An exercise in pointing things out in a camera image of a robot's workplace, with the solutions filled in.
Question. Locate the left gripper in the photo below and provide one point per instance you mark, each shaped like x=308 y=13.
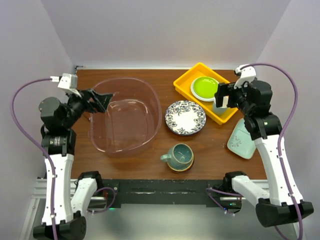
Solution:
x=93 y=107

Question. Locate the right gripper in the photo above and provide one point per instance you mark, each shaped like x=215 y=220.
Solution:
x=224 y=89

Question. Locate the blue floral plate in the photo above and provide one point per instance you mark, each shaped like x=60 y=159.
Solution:
x=185 y=117

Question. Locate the green rimmed lettered plate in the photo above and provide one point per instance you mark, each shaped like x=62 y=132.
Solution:
x=185 y=130

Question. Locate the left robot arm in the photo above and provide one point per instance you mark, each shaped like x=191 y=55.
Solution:
x=64 y=213

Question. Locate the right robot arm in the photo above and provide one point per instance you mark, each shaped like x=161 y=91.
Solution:
x=282 y=203

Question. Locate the clear plastic bin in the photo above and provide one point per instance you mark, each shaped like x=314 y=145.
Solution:
x=132 y=120

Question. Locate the light blue mug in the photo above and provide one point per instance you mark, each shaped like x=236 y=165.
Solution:
x=218 y=110

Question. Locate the lime green plate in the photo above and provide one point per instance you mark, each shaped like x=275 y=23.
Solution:
x=205 y=87

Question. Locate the pale blue rimmed plate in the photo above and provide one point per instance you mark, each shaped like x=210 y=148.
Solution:
x=198 y=97

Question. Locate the yellow plastic tray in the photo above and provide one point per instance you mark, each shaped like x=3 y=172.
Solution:
x=183 y=86

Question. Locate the pale green rectangular dish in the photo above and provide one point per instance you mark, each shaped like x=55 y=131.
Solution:
x=240 y=141

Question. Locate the teal glazed mug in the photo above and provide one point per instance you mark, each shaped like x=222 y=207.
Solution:
x=178 y=156

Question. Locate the yellow rimmed dark bowl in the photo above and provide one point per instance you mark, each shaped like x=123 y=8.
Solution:
x=182 y=170

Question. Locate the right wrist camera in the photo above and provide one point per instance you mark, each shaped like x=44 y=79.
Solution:
x=245 y=73

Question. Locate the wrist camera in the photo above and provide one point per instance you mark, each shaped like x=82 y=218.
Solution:
x=66 y=81
x=245 y=73

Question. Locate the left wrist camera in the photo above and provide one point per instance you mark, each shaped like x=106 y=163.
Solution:
x=66 y=81

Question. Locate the aluminium frame rail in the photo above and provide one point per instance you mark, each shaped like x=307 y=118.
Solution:
x=35 y=210

